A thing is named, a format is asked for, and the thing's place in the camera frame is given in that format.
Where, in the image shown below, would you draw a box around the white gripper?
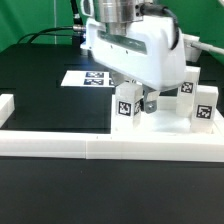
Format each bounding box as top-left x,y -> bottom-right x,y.
86,16 -> 186,114

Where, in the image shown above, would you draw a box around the white U-shaped fence wall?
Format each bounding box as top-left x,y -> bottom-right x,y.
0,94 -> 224,162

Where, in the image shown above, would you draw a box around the white sheet with AprilTags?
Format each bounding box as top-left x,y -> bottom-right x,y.
61,70 -> 114,88

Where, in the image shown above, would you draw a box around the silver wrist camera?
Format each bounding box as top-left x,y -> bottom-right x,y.
183,34 -> 201,62

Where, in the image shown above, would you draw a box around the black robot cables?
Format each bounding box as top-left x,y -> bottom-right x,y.
17,0 -> 88,45

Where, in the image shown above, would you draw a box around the white square table top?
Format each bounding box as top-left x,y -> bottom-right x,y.
111,96 -> 224,137

